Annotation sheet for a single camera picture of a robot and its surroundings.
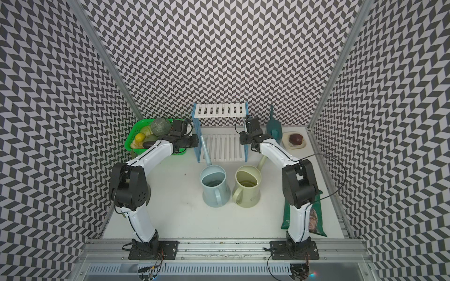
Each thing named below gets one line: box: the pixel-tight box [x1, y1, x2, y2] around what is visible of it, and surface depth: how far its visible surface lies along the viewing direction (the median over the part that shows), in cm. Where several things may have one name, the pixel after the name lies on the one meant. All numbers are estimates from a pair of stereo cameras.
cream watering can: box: [233, 155, 268, 208], surface depth 75 cm
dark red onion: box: [288, 133, 305, 146], surface depth 107 cm
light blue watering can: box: [199, 135, 231, 208], surface depth 75 cm
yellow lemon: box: [134, 132, 146, 143], surface depth 104 cm
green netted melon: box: [151, 117, 173, 137], surface depth 105 cm
